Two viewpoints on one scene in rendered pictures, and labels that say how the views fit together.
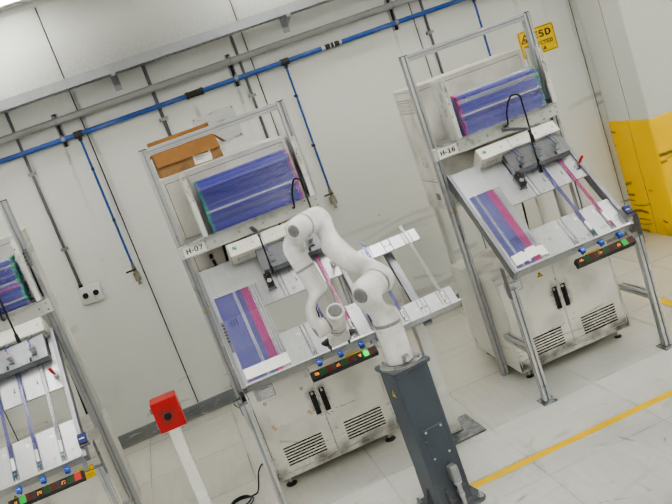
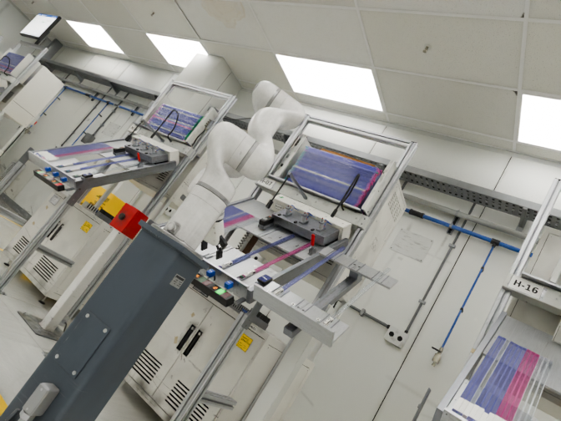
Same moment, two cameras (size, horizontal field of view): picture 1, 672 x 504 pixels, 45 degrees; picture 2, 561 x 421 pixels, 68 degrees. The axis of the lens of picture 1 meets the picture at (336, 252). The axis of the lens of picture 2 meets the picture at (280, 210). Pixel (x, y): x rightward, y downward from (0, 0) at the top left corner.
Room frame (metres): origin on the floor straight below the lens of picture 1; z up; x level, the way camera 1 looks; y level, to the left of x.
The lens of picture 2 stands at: (2.52, -1.21, 0.65)
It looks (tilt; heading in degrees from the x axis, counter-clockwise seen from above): 14 degrees up; 46
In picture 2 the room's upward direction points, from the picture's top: 34 degrees clockwise
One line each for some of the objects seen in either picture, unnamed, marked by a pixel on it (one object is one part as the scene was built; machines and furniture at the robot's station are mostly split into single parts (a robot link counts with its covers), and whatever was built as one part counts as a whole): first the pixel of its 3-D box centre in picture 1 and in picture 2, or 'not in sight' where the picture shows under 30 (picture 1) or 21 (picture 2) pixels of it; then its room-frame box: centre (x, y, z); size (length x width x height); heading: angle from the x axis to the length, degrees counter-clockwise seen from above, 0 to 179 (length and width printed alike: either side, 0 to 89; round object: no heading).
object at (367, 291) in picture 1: (375, 300); (224, 160); (3.25, -0.08, 1.00); 0.19 x 0.12 x 0.24; 143
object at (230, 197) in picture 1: (248, 190); (332, 179); (4.18, 0.32, 1.52); 0.51 x 0.13 x 0.27; 100
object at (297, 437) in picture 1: (312, 395); (214, 367); (4.29, 0.40, 0.31); 0.70 x 0.65 x 0.62; 100
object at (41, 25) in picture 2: not in sight; (42, 30); (3.30, 4.99, 2.10); 0.58 x 0.14 x 0.41; 100
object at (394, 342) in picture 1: (394, 342); (194, 219); (3.28, -0.10, 0.79); 0.19 x 0.19 x 0.18
